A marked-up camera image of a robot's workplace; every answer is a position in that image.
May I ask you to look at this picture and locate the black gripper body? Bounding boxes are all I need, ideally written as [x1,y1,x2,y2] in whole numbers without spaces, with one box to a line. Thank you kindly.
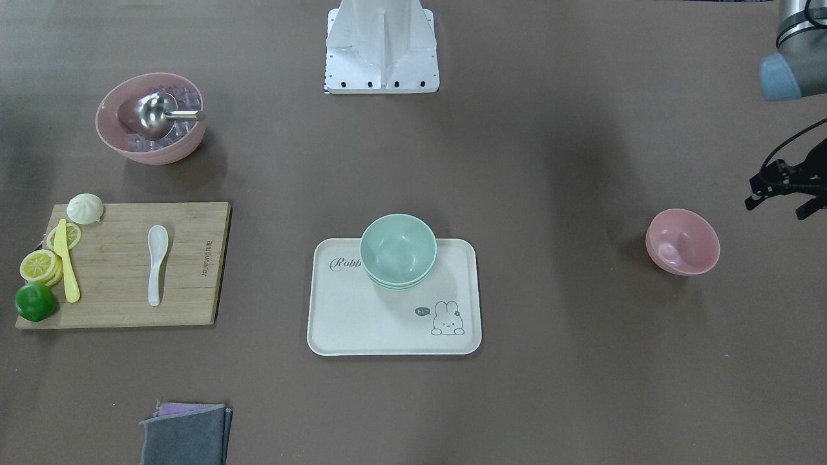
[749,140,826,201]

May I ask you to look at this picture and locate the small pink bowl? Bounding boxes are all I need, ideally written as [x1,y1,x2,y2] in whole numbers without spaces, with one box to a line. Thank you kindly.
[645,209,720,276]

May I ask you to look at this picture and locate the white ceramic spoon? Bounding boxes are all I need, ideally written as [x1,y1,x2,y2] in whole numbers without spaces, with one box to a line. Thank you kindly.
[147,224,169,307]

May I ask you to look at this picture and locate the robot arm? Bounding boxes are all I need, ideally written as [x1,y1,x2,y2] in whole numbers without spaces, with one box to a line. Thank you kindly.
[744,1,826,220]

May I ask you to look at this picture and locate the green bowl stack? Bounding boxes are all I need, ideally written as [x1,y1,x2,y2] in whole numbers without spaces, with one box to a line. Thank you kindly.
[359,214,437,289]

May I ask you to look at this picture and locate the large pink bowl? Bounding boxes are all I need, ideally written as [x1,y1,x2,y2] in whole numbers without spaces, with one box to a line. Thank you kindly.
[95,72,206,165]

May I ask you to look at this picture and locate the cream rabbit tray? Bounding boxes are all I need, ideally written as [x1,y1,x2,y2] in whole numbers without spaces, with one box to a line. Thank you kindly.
[307,238,483,356]

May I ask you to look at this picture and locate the metal ice scoop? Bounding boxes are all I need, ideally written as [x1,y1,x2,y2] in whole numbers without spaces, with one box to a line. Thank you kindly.
[134,92,205,140]

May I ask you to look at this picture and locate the grey folded cloth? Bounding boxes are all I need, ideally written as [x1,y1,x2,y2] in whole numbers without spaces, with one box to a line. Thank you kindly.
[141,402,233,464]

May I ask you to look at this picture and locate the bamboo cutting board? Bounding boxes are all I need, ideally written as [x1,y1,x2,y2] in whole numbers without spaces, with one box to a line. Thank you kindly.
[16,202,231,329]

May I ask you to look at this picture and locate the lemon slice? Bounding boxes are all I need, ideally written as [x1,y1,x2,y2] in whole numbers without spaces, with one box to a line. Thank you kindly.
[45,223,82,251]

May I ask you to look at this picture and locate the yellow plastic knife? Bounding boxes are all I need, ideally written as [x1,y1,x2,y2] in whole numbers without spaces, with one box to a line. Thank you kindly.
[53,220,81,303]

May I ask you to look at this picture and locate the green lime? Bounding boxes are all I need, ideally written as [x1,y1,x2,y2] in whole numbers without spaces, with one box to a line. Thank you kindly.
[15,282,59,322]

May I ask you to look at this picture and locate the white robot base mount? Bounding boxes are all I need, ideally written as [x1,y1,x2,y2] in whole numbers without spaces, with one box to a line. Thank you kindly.
[323,1,441,95]

